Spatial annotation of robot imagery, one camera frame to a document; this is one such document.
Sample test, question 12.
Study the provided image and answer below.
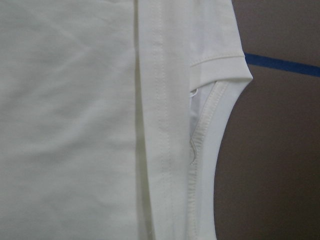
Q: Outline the cream long sleeve cat shirt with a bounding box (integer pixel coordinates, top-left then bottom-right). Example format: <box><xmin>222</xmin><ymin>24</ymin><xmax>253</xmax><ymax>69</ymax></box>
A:
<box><xmin>0</xmin><ymin>0</ymin><xmax>252</xmax><ymax>240</ymax></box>

